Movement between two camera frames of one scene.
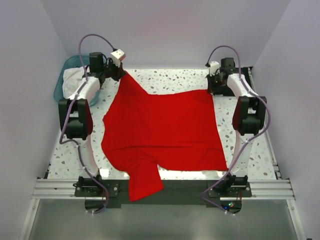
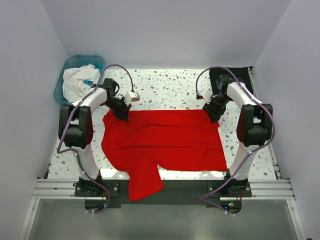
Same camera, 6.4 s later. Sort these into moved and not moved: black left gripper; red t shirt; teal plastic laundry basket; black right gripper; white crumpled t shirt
Moved: red t shirt; black right gripper; black left gripper
Not moved: white crumpled t shirt; teal plastic laundry basket
